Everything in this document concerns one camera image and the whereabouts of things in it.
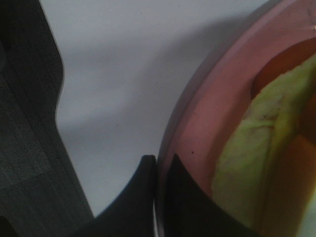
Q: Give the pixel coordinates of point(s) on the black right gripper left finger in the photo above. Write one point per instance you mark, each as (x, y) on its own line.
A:
(131, 214)

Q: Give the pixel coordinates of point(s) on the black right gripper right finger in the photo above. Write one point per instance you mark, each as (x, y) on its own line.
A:
(189, 212)

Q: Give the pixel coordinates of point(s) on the sandwich with lettuce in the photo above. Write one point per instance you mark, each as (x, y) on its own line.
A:
(279, 93)

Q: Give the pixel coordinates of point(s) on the pink round plate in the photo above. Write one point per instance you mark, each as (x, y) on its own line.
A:
(218, 94)

